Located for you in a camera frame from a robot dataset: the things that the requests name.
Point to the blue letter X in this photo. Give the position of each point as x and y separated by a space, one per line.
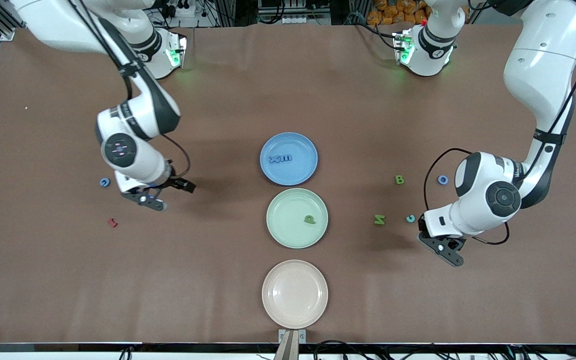
274 159

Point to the metal bracket with post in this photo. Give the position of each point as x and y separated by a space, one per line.
292 336

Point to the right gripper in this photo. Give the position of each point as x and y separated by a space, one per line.
174 181

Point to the beige plate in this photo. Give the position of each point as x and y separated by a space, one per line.
294 295

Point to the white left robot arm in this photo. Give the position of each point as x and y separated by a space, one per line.
543 60

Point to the small red letter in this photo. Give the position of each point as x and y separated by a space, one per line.
112 223

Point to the pile of orange objects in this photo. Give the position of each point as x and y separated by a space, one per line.
388 12

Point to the blue letter M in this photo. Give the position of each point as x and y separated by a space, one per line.
286 158

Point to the green letter B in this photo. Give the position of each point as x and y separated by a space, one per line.
397 179

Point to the blue letter O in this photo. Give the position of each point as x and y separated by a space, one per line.
439 179

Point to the blue letter C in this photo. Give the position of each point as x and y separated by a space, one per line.
101 182

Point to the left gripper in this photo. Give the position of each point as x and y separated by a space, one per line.
421 225

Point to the green letter N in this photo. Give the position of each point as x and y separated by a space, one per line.
379 219

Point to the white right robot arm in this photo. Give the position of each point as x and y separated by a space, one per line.
58 25

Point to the blue plate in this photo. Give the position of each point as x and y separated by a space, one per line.
288 172

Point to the plain white power strip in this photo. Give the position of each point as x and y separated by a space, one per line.
295 20

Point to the green plate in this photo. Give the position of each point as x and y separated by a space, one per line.
288 230

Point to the green letter P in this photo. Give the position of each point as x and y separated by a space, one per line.
310 219

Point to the white power strip with plugs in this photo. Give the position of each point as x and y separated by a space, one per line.
185 10

